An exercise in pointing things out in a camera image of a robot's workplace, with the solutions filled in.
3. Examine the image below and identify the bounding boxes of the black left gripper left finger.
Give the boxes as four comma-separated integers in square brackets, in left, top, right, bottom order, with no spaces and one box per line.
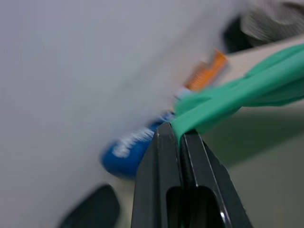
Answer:
[130,121,185,228]

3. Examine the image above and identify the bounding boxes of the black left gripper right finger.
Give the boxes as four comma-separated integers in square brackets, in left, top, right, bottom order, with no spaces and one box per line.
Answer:
[180,133,254,228]

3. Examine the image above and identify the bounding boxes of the green t-shirt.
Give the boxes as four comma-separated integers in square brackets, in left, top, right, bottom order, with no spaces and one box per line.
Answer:
[170,44,304,146]

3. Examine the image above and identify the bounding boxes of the grey shorts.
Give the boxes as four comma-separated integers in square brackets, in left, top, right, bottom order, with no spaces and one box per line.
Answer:
[223,1,304,53]

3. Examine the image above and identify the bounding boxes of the dark rounded object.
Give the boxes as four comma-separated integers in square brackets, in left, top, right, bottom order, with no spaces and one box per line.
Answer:
[58,184,122,228]

